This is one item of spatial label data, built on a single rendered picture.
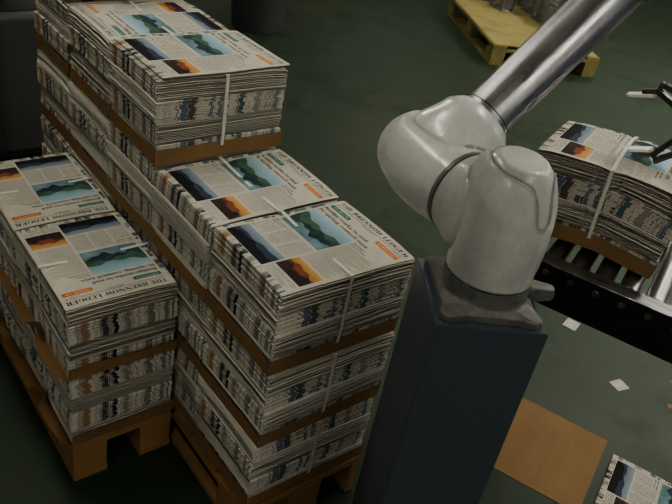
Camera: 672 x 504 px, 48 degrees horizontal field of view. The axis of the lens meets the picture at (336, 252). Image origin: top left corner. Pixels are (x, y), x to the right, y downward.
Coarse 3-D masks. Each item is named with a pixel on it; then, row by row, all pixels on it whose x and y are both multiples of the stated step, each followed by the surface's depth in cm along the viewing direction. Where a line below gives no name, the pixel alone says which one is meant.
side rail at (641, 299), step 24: (552, 264) 186; (576, 288) 185; (600, 288) 182; (624, 288) 183; (576, 312) 188; (600, 312) 184; (624, 312) 181; (648, 312) 178; (624, 336) 184; (648, 336) 180
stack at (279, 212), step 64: (128, 192) 206; (192, 192) 181; (256, 192) 186; (320, 192) 192; (192, 256) 182; (256, 256) 163; (320, 256) 167; (384, 256) 172; (192, 320) 192; (256, 320) 163; (320, 320) 166; (384, 320) 181; (192, 384) 200; (256, 384) 171; (320, 384) 179; (256, 448) 179; (320, 448) 197
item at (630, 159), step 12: (624, 144) 197; (636, 144) 198; (648, 144) 199; (612, 156) 189; (624, 156) 190; (636, 156) 191; (600, 168) 183; (624, 168) 184; (600, 180) 184; (612, 180) 183; (624, 180) 181; (600, 192) 185; (612, 192) 184; (588, 204) 188; (612, 204) 185; (588, 216) 189; (600, 216) 187; (588, 228) 190; (600, 228) 188
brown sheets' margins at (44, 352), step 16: (0, 272) 214; (16, 304) 202; (0, 320) 228; (32, 320) 200; (16, 352) 219; (48, 352) 191; (144, 352) 194; (160, 352) 198; (48, 368) 184; (80, 368) 184; (96, 368) 187; (32, 384) 211; (48, 416) 202; (144, 416) 207; (64, 432) 200; (96, 432) 199
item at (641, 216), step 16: (656, 144) 201; (640, 160) 189; (640, 176) 181; (656, 176) 183; (624, 192) 182; (640, 192) 180; (656, 192) 178; (624, 208) 183; (640, 208) 181; (656, 208) 180; (608, 224) 187; (624, 224) 185; (640, 224) 183; (656, 224) 181; (608, 240) 189; (624, 240) 186; (640, 240) 184; (656, 240) 182; (640, 256) 186; (656, 256) 184
